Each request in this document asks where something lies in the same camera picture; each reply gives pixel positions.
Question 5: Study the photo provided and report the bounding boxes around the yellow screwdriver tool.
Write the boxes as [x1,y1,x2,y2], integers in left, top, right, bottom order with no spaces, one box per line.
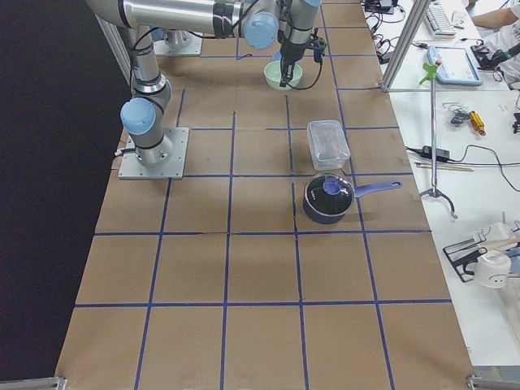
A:
[469,110,486,137]

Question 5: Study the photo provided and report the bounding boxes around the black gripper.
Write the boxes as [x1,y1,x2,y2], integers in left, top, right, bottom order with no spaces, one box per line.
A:
[277,27,327,88]

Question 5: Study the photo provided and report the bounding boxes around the clear plastic food container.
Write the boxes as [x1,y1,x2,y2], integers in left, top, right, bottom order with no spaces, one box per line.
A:
[307,119,351,171]

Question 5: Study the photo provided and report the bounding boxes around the green bowl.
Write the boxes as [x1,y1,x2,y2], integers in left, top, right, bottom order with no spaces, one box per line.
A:
[263,60,304,90]

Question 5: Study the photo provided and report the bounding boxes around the aluminium frame post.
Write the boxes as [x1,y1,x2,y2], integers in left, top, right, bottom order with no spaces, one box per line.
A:
[380,0,429,93]

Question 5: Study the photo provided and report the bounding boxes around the white keyboard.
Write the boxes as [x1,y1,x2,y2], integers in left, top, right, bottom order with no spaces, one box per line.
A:
[425,2,456,38]

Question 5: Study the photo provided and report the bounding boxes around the metal reacher rod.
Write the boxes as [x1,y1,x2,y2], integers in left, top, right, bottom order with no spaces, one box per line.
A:
[419,79,457,220]

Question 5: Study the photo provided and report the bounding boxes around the black power adapter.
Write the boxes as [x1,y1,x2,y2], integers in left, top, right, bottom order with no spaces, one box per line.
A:
[419,145,450,163]

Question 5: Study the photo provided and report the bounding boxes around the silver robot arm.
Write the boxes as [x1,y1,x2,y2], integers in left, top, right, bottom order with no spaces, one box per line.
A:
[87,0,327,168]

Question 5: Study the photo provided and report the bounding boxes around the white round robot toy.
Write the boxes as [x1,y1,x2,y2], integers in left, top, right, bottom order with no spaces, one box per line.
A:
[473,222,519,288]

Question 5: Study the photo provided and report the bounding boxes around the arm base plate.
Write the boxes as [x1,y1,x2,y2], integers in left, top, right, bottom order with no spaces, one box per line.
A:
[154,31,202,57]
[118,128,190,180]

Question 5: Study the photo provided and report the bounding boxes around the green clamp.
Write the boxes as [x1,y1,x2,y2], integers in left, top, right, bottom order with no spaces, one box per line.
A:
[419,60,442,85]

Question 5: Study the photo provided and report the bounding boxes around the wooden chopsticks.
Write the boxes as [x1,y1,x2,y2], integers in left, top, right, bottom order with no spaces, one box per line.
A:
[414,162,474,172]

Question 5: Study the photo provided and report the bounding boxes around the black wire stand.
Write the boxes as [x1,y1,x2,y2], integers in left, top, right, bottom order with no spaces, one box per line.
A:
[442,238,483,284]

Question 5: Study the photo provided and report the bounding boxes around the dark blue saucepan with lid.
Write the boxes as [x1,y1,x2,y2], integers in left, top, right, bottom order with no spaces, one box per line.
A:
[302,173,403,224]

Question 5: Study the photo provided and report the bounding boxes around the blue teach pendant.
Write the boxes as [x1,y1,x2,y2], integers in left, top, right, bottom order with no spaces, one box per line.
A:
[427,46,483,86]

